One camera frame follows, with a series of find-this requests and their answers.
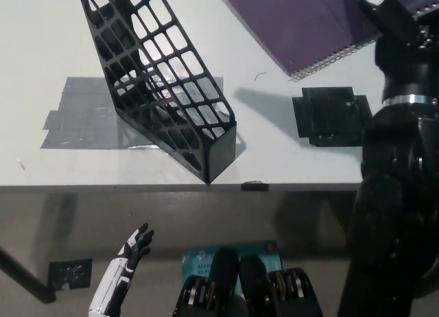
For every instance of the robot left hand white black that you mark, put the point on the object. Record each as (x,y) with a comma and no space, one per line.
(130,258)

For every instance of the purple spiral notebook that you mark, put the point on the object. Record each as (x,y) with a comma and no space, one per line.
(302,25)

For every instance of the black lattice magazine stand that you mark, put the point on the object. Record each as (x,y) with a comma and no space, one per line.
(219,149)

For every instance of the black floor tape marker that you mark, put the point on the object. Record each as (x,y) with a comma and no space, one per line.
(70,274)

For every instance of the teal router box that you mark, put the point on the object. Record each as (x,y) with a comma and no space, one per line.
(200,258)

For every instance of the black table leg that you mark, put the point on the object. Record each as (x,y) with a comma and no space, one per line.
(25,276)

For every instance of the black square tape patch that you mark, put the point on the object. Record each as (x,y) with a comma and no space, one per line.
(329,118)

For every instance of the large grey tape patch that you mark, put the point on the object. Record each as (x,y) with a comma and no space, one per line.
(82,114)

